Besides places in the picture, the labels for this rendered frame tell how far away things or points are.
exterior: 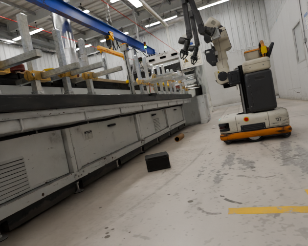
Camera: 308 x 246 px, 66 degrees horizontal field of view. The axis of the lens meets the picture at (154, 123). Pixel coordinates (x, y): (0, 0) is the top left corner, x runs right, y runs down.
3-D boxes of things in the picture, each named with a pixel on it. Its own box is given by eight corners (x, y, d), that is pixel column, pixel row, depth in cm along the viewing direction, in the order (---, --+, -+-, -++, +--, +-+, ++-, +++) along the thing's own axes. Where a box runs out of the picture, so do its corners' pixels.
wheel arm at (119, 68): (123, 71, 170) (122, 65, 170) (121, 71, 167) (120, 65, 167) (75, 84, 186) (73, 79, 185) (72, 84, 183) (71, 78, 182)
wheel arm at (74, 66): (81, 70, 124) (79, 61, 124) (77, 69, 121) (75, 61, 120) (21, 87, 139) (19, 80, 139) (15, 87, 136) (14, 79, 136)
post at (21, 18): (44, 101, 129) (25, 13, 127) (39, 101, 126) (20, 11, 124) (39, 102, 131) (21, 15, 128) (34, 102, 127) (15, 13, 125)
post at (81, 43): (97, 102, 176) (83, 38, 174) (94, 102, 173) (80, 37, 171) (93, 103, 178) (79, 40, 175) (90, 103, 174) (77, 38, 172)
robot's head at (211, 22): (222, 27, 271) (212, 20, 274) (221, 22, 252) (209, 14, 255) (214, 38, 276) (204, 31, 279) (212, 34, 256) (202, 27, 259)
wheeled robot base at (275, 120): (282, 125, 281) (278, 105, 280) (293, 133, 222) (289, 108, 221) (224, 133, 305) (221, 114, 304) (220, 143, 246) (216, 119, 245)
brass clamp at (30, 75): (52, 80, 135) (50, 71, 135) (32, 78, 122) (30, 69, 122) (43, 82, 137) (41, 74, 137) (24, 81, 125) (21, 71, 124)
